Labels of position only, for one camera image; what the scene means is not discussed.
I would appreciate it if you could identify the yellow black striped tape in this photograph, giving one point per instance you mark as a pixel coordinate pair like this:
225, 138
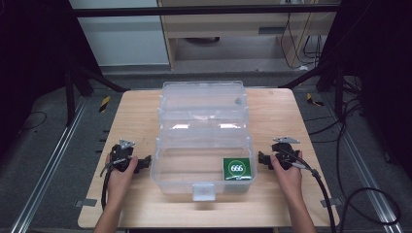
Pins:
104, 104
314, 100

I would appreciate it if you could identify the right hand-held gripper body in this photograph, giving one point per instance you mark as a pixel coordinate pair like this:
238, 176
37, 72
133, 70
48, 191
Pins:
285, 152

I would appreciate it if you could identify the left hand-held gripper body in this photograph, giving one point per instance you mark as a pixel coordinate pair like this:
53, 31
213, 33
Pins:
121, 154

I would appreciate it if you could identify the wooden table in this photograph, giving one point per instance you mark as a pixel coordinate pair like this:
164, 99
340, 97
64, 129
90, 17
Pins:
136, 200

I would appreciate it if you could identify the black metal frame bar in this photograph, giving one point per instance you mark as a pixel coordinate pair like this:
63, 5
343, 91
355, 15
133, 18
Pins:
200, 11

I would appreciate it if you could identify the green square box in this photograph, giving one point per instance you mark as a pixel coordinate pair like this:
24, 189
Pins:
237, 168

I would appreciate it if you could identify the black metal stand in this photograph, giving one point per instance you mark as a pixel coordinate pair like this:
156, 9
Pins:
84, 84
327, 81

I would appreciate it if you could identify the clear plastic storage box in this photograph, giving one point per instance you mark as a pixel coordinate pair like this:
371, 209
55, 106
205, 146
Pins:
203, 137

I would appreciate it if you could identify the light wooden cabinet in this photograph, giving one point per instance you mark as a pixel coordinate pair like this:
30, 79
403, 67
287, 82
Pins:
233, 32

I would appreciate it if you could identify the person's right hand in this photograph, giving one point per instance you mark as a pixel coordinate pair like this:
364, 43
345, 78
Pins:
286, 179

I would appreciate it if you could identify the aluminium floor rail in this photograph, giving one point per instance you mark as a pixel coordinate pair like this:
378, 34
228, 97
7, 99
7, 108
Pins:
45, 174
366, 174

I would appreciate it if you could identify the white cabinet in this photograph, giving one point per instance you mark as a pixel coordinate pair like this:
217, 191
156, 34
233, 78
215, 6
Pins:
120, 35

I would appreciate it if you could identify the person's left hand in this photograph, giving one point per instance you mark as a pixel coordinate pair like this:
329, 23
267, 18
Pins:
120, 178

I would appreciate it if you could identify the grey table bracket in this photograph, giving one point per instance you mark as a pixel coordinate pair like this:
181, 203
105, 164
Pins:
331, 202
85, 203

